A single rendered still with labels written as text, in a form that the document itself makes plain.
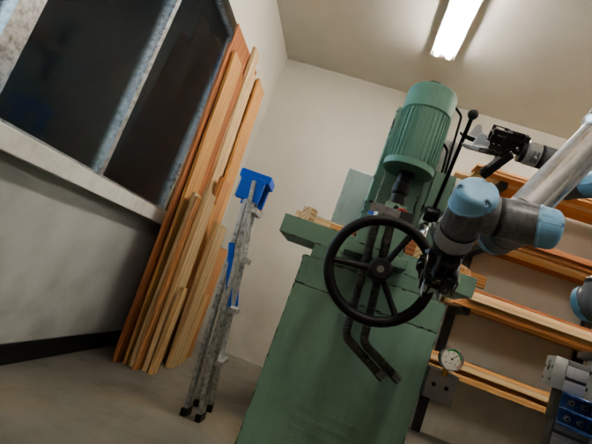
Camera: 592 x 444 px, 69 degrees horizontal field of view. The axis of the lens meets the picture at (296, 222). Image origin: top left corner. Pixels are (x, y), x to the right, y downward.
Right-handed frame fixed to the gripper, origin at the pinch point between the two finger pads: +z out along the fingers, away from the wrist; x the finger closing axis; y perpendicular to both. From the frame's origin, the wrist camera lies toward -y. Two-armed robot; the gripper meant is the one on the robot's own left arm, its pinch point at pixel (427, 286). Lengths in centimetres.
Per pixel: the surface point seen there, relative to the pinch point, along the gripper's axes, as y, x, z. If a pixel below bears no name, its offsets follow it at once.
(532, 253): -164, 99, 162
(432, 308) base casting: -8.6, 6.3, 22.5
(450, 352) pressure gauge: 3.6, 12.0, 22.4
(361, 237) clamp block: -15.5, -18.2, 7.1
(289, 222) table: -20.5, -41.0, 14.6
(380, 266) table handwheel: -3.6, -11.8, 1.9
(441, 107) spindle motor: -70, -3, -3
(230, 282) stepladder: -33, -73, 84
